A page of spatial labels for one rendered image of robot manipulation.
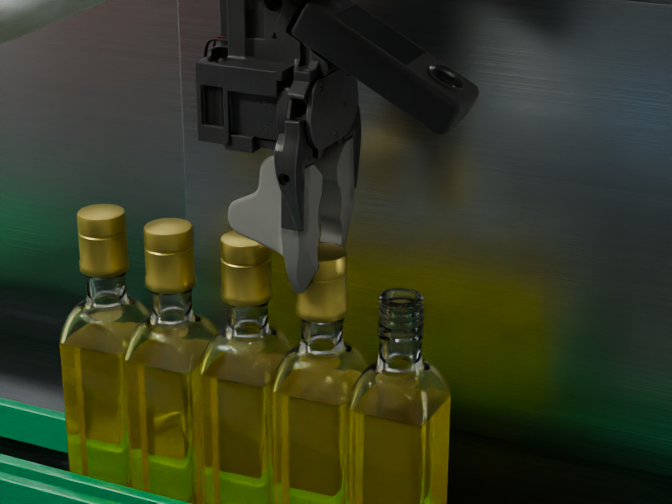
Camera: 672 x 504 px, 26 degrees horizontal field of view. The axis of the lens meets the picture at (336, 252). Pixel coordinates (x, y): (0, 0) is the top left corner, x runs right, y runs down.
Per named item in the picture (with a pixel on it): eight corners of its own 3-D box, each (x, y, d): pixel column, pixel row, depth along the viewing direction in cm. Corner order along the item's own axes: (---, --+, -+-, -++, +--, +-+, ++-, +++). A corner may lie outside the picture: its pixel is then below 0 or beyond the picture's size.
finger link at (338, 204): (283, 238, 103) (272, 120, 98) (360, 252, 101) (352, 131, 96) (263, 260, 100) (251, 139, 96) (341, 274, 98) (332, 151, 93)
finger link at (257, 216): (237, 280, 97) (244, 143, 95) (317, 295, 95) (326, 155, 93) (214, 290, 94) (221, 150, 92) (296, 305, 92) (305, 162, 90)
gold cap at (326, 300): (357, 306, 98) (357, 246, 97) (335, 327, 95) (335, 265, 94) (309, 297, 100) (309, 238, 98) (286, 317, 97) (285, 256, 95)
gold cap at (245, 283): (281, 291, 101) (280, 232, 99) (257, 310, 98) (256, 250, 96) (236, 282, 102) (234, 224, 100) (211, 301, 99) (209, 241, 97)
